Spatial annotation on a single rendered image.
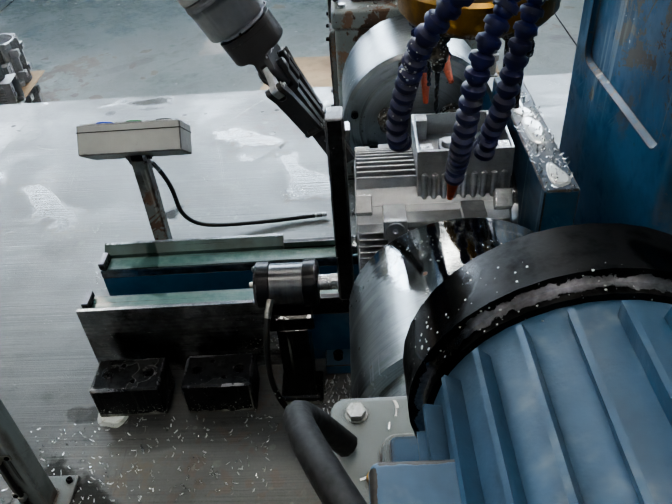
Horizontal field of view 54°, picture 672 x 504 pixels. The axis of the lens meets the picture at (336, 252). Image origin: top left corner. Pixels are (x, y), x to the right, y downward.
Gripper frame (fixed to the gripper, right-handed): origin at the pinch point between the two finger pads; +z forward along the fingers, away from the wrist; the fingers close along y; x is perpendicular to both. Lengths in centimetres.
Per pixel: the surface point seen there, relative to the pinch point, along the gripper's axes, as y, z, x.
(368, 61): 19.3, 0.0, -7.0
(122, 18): 391, 17, 192
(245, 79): 272, 67, 104
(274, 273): -20.3, 1.6, 9.7
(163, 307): -13.9, 2.1, 30.4
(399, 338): -41.3, 0.0, -7.1
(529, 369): -63, -17, -21
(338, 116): -20.5, -12.0, -8.7
